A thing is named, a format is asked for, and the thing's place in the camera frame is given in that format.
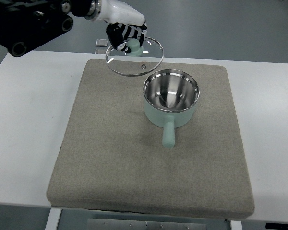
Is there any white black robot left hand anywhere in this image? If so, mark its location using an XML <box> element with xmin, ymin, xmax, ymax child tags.
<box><xmin>96</xmin><ymin>0</ymin><xmax>147</xmax><ymax>53</ymax></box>

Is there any glass lid with green knob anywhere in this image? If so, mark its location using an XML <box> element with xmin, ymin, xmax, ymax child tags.
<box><xmin>105</xmin><ymin>37</ymin><xmax>164</xmax><ymax>77</ymax></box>

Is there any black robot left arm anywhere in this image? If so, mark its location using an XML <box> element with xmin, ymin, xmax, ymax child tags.
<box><xmin>0</xmin><ymin>0</ymin><xmax>101</xmax><ymax>57</ymax></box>

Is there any metal floor plate near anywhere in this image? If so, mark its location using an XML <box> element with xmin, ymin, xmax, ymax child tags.
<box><xmin>95</xmin><ymin>48</ymin><xmax>107</xmax><ymax>55</ymax></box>

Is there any mint green saucepan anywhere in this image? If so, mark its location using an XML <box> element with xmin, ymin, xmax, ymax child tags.
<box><xmin>143</xmin><ymin>69</ymin><xmax>200</xmax><ymax>148</ymax></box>

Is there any beige fabric mat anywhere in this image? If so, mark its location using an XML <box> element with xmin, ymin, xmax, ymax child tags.
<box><xmin>47</xmin><ymin>59</ymin><xmax>255</xmax><ymax>219</ymax></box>

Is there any white table leg left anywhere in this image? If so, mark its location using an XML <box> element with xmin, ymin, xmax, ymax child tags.
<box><xmin>45</xmin><ymin>208</ymin><xmax>62</xmax><ymax>230</ymax></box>

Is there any white table leg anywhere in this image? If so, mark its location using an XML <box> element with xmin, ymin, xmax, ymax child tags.
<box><xmin>229</xmin><ymin>220</ymin><xmax>243</xmax><ymax>230</ymax></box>
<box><xmin>45</xmin><ymin>208</ymin><xmax>62</xmax><ymax>230</ymax></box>

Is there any white table leg right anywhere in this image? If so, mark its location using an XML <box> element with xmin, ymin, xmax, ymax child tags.
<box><xmin>229</xmin><ymin>220</ymin><xmax>243</xmax><ymax>230</ymax></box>

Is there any grey metal bracket below table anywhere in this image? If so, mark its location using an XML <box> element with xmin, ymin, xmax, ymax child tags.
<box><xmin>86</xmin><ymin>218</ymin><xmax>207</xmax><ymax>230</ymax></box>

